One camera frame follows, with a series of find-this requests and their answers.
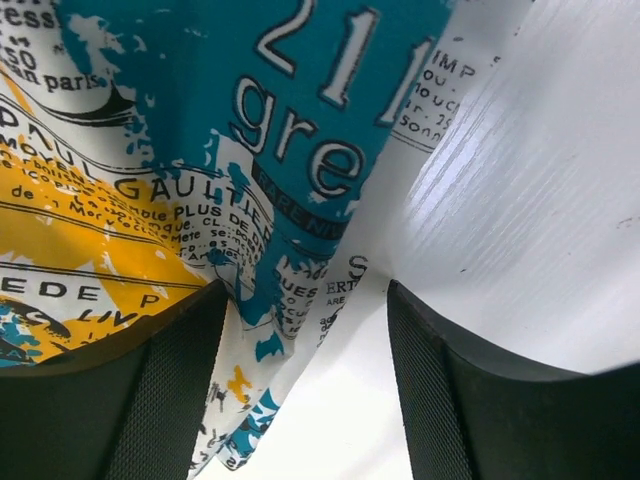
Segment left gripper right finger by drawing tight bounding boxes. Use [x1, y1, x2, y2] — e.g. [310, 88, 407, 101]
[387, 281, 639, 479]

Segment printed white teal yellow shorts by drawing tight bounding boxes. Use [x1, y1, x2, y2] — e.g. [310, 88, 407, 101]
[1, 1, 531, 479]

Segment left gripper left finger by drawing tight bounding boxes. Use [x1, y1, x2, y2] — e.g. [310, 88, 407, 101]
[1, 281, 228, 479]

